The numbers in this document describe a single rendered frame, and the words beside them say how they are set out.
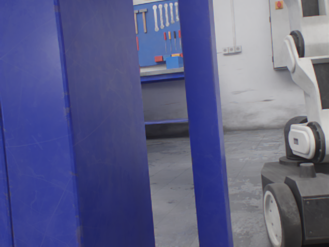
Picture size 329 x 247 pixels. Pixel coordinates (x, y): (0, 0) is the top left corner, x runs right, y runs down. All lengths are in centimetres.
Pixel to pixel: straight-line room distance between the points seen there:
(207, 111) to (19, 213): 39
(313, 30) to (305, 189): 62
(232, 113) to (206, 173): 490
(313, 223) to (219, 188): 57
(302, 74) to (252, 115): 406
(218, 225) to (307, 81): 89
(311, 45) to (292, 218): 65
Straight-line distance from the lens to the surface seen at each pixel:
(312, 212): 120
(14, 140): 35
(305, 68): 150
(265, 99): 552
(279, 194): 118
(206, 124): 67
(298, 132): 152
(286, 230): 117
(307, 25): 158
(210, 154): 67
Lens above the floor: 46
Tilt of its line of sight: 2 degrees down
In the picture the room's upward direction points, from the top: 5 degrees counter-clockwise
